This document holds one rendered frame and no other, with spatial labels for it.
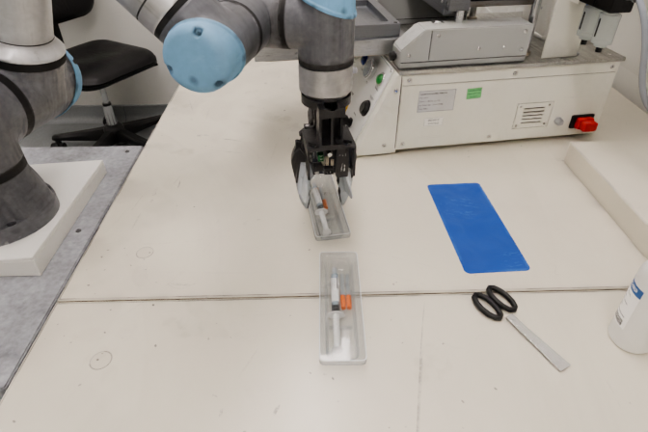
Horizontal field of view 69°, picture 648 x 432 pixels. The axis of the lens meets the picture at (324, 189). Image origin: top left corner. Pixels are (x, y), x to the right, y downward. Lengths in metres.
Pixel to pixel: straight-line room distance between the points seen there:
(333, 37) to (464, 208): 0.40
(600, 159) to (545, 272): 0.31
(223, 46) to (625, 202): 0.68
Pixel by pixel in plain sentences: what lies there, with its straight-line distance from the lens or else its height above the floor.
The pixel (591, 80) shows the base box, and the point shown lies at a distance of 1.10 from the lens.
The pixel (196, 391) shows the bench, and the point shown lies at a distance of 0.60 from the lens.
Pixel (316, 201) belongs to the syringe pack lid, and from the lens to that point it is 0.80.
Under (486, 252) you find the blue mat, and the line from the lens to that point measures 0.77.
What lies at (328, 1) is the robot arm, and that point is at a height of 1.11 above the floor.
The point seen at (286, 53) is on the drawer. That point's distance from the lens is 0.90.
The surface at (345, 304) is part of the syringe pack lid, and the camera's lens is 0.63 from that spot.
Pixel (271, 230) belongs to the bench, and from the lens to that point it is 0.77.
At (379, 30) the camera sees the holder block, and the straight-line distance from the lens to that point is 0.93.
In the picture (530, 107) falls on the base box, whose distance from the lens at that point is 1.05.
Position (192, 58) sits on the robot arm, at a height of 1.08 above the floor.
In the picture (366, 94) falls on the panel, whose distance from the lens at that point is 0.99.
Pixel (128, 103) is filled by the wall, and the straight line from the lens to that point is 2.94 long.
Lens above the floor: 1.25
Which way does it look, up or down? 35 degrees down
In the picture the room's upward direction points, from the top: straight up
